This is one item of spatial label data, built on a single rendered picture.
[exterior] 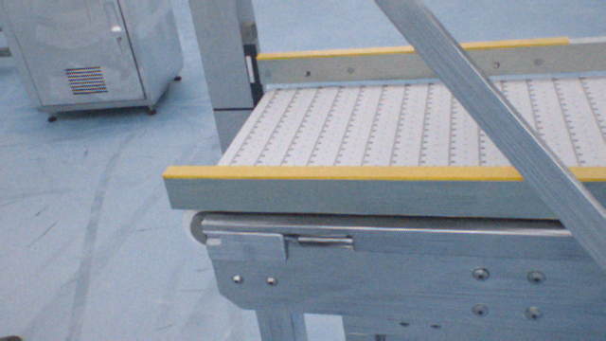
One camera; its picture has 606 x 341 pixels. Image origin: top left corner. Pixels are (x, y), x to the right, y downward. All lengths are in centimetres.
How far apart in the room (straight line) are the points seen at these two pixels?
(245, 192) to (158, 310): 138
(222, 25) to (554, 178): 48
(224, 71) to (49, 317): 133
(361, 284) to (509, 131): 21
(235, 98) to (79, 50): 233
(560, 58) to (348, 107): 22
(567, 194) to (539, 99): 29
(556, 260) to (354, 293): 16
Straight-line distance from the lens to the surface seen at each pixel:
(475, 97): 39
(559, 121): 62
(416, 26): 40
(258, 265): 54
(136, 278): 200
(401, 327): 61
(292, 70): 73
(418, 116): 63
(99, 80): 311
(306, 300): 55
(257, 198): 49
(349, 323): 62
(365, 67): 72
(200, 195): 51
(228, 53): 77
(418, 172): 46
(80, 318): 194
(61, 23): 308
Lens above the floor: 116
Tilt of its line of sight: 30 degrees down
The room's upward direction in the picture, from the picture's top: 8 degrees counter-clockwise
